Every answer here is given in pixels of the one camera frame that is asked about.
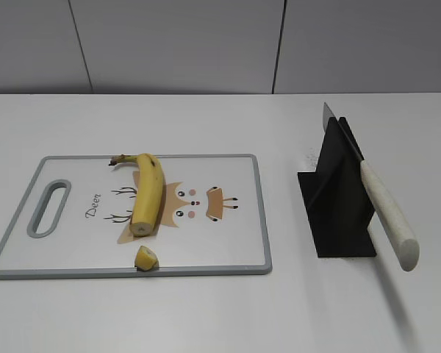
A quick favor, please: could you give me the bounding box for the knife with white handle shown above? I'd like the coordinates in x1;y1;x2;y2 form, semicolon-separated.
322;101;420;272

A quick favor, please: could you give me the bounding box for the yellow banana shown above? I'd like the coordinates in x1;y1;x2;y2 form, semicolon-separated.
109;154;165;237

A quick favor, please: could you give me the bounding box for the cut banana end piece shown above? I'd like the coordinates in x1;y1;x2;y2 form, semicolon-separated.
135;246;159;271

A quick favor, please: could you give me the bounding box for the black knife stand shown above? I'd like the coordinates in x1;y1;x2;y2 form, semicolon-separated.
298;117;376;258

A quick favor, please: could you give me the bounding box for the white deer cutting board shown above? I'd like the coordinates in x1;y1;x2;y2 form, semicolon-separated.
0;154;272;279

